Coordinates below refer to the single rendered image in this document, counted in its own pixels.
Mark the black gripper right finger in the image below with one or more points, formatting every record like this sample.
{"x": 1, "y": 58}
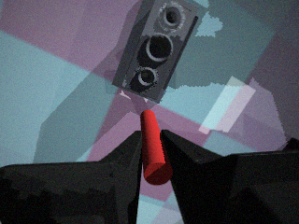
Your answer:
{"x": 209, "y": 187}

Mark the red peg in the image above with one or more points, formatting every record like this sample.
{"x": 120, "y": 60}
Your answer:
{"x": 157, "y": 168}

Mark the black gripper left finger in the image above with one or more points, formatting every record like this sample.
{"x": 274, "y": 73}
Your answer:
{"x": 108, "y": 188}

